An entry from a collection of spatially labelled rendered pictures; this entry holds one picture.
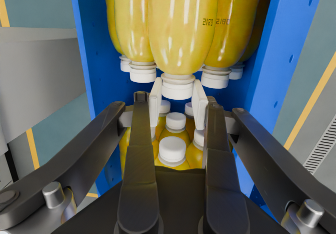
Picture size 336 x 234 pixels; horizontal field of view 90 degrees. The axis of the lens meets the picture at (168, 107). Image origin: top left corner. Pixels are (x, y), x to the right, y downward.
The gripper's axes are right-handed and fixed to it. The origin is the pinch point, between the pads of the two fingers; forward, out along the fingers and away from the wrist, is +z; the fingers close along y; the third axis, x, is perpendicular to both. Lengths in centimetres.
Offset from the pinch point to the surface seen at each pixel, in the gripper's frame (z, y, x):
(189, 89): 1.7, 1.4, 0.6
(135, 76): 6.1, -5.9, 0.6
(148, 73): 6.3, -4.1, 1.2
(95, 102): 7.8, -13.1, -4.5
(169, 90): 1.3, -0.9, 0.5
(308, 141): 119, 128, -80
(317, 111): 119, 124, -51
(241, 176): -3.1, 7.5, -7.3
